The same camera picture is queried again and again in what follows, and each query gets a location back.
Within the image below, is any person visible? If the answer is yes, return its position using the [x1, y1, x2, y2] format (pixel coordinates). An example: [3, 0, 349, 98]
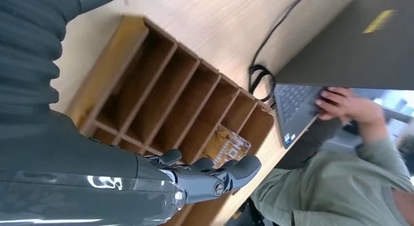
[250, 87, 414, 226]

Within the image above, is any grey laptop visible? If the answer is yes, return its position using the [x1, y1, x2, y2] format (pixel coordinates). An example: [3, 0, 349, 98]
[273, 0, 414, 150]

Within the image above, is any black laptop power cable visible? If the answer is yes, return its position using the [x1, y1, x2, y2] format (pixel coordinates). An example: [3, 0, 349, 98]
[248, 0, 312, 109]

